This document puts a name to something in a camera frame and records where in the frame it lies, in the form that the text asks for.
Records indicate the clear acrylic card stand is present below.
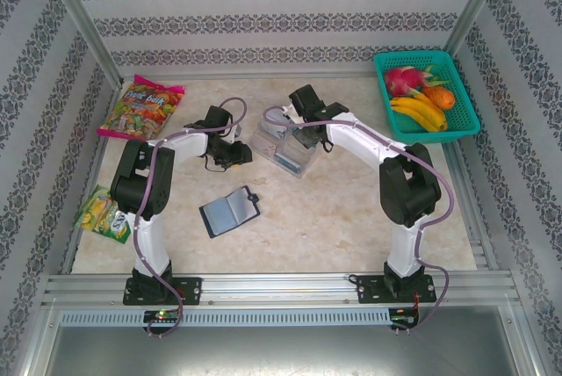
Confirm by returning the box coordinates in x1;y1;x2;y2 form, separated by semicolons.
252;112;321;180

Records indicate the blue leather card holder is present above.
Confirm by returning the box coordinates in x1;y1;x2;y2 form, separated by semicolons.
198;186;263;240

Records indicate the white card red print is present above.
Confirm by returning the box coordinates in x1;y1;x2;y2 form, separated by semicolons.
258;138;285;158

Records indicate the blue VIP card stack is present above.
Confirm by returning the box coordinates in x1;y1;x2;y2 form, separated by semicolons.
274;151;304;173

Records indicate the white card dark print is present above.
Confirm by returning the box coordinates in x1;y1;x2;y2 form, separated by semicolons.
265;123;291;140

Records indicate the pink candy bag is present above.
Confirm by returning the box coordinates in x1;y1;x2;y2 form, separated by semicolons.
96;73;186;149

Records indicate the pink dragon fruit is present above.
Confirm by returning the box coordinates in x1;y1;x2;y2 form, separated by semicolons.
384;63;452;98

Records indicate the yellow banana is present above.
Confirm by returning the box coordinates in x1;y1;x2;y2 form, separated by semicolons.
390;103;440;133
392;93;449;132

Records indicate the orange mango fruit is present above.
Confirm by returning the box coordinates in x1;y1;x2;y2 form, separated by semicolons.
422;85;456;111

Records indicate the green candy bag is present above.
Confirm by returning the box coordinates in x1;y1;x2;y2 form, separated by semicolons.
73;184;133;245

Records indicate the teal plastic basket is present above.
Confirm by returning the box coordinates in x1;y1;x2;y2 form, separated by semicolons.
372;49;481;147

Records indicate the small circuit board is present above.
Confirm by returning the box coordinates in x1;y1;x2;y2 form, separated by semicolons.
389;307;422;328
143;308;182;323

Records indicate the grey metal shelf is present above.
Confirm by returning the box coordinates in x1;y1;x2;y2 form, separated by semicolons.
25;305;545;376

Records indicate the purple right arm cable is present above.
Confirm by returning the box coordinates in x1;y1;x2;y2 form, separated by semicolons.
262;105;456;336

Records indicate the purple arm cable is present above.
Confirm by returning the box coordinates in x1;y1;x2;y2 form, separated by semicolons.
262;105;456;336
133;98;247;338

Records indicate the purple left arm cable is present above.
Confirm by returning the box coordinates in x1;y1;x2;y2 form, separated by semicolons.
133;98;247;338

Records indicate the aluminium back rail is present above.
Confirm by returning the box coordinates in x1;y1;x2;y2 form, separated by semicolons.
118;62;378;81

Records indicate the aluminium side rail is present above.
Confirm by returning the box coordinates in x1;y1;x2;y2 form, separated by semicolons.
443;141;501;272
59;79;126;276

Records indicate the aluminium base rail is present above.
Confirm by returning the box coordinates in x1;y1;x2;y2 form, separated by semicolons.
41;271;522;307

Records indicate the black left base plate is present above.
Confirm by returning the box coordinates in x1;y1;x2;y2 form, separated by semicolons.
122;277;204;307

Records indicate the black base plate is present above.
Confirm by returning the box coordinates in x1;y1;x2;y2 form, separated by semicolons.
122;277;204;307
354;273;436;305

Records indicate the slotted grey cable duct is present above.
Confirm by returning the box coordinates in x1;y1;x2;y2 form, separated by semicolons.
59;307;393;328

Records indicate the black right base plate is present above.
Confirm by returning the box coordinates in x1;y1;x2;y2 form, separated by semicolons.
354;273;436;305

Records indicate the aluminium frame post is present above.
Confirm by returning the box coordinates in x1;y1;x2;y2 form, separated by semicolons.
442;0;514;63
34;0;125;87

